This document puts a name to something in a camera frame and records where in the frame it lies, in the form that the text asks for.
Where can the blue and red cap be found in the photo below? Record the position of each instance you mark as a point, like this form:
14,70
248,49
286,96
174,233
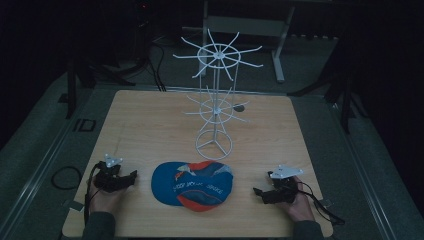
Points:
192,185

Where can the round table grommet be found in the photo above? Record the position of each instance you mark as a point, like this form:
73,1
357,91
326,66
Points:
238,107

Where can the black tripod stand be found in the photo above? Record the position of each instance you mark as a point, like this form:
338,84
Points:
146,50

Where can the black metal stand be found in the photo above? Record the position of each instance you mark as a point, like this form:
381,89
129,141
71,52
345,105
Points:
343,96

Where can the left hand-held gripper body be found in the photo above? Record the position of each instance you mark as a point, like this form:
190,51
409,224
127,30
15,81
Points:
108,175

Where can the person's right hand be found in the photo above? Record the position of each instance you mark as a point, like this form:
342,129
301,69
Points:
300,205

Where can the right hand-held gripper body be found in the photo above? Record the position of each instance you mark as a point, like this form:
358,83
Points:
282,186

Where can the white metal table frame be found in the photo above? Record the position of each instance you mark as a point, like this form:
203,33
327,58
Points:
253,30

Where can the person's left hand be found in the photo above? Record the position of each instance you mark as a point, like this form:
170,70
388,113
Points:
104,199

